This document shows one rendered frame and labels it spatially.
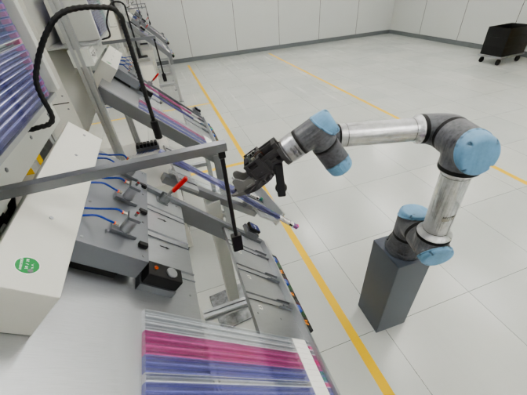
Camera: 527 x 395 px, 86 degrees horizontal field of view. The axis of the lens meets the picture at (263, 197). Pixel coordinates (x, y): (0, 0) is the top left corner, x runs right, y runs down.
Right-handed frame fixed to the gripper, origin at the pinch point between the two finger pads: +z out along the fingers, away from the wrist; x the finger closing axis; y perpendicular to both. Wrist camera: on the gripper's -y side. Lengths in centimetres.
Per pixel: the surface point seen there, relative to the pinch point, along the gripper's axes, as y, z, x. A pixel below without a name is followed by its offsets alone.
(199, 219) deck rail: -1.9, 18.6, -2.9
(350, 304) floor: -117, 13, -21
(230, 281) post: -57, 54, -25
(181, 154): 28.0, -13.2, 29.9
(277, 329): -24.5, 6.2, 31.7
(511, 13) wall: -328, -422, -568
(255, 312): -17.2, 7.9, 29.1
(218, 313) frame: -50, 55, -4
